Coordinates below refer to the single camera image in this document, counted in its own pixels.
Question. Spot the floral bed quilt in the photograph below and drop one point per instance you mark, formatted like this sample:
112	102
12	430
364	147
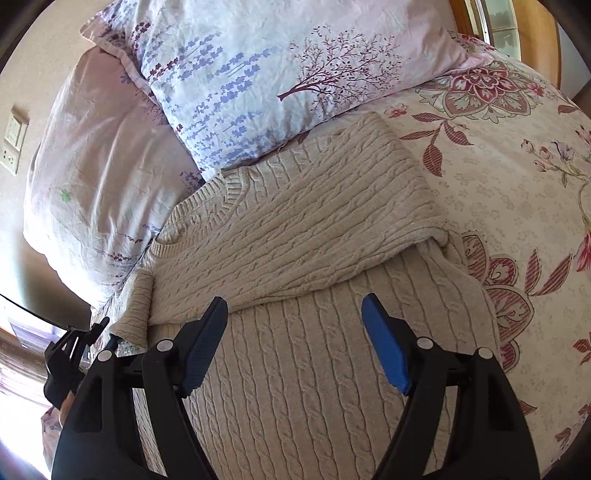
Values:
508	184

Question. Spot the white wall socket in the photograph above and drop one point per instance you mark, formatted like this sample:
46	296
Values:
9	159

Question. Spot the pink pillow with green flower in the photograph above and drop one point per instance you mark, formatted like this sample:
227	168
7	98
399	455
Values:
106	175

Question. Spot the lavender and tree print pillow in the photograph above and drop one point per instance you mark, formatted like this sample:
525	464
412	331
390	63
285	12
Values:
258	78

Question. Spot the wooden headboard with glass panels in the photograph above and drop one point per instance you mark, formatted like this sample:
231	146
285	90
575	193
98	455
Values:
531	27

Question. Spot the white wall switch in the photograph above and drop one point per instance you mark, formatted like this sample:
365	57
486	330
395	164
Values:
15	130

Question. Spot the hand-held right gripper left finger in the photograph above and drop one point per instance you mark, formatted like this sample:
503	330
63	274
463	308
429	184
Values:
203	350

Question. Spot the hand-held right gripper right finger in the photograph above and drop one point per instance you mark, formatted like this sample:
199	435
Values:
385	346

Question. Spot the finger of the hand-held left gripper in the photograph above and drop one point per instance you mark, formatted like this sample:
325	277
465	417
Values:
87	333

